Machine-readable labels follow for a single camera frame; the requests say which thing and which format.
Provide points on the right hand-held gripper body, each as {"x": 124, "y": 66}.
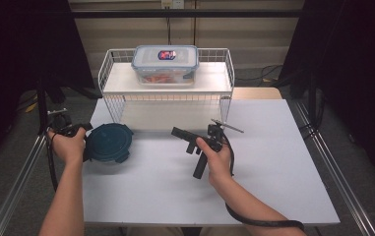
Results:
{"x": 217, "y": 134}

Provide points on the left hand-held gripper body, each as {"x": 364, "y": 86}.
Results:
{"x": 62, "y": 123}

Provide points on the round container with teal lid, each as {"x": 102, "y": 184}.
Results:
{"x": 109, "y": 142}

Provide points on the clear container with blue-sealed lid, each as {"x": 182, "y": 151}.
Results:
{"x": 165, "y": 65}

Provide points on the person's right hand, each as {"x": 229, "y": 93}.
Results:
{"x": 219, "y": 164}

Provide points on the person's left hand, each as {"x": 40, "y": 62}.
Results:
{"x": 67, "y": 146}

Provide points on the black upright stand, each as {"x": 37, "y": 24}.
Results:
{"x": 42, "y": 108}

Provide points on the wooden table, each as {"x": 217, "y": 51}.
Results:
{"x": 257, "y": 93}

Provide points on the dark curtain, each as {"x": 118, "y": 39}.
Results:
{"x": 21, "y": 49}
{"x": 349, "y": 65}

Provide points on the black horizontal crossbar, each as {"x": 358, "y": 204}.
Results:
{"x": 181, "y": 13}

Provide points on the aluminium frame rail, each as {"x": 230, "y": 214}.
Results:
{"x": 14, "y": 190}
{"x": 336, "y": 164}

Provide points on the white wall socket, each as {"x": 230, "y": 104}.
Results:
{"x": 172, "y": 3}

